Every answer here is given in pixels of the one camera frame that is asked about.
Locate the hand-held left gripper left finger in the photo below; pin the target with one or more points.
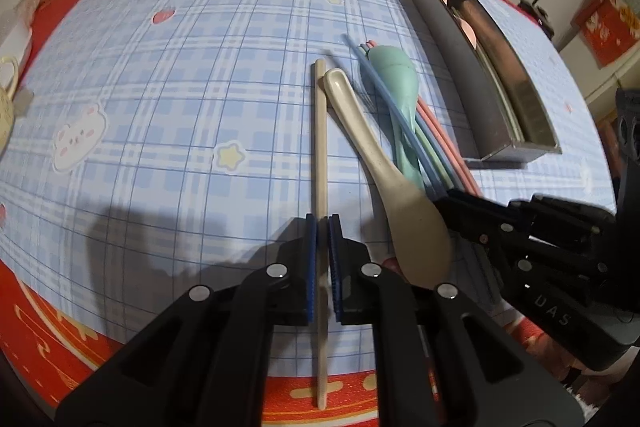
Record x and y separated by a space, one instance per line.
311 267

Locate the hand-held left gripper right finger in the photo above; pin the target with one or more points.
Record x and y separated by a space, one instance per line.
334 267

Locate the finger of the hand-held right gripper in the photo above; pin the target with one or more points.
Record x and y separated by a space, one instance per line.
560 217
470 219

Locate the blue chopstick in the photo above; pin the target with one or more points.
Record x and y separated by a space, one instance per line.
440 157
413 157

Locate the beige spoon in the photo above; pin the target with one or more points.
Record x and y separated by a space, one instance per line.
400 207

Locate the stainless steel utensil tray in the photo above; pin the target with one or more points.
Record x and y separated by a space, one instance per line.
500 97

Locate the beige chopstick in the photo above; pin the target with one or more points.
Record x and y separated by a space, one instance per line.
320 132

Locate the green spoon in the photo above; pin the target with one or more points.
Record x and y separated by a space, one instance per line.
392 72

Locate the pink spoon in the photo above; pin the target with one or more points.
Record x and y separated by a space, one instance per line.
467 29

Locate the brown rice cooker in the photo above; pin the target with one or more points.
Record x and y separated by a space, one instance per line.
542 24

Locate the blue plaid tablecloth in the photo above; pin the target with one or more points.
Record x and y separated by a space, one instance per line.
200 107

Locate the white printed mug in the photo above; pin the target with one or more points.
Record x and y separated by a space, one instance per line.
6 117

